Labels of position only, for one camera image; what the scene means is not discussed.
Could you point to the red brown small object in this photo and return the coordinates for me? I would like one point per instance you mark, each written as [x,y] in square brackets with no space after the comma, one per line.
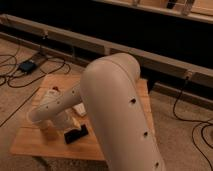
[55,88]

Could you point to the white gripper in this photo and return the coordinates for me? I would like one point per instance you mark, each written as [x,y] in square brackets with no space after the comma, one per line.
[65,122]

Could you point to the wooden table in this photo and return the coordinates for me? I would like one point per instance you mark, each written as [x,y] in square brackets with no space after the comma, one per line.
[32,141]

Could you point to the white rectangular block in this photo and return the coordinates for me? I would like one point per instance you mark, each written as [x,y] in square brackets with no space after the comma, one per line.
[80,110]

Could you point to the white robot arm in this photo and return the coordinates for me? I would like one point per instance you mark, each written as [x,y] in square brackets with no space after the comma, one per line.
[108,91]

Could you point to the blue power adapter box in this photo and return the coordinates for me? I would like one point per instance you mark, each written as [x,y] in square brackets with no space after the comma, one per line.
[27,67]

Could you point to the black eraser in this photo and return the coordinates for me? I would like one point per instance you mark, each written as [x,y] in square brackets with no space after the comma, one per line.
[75,134]

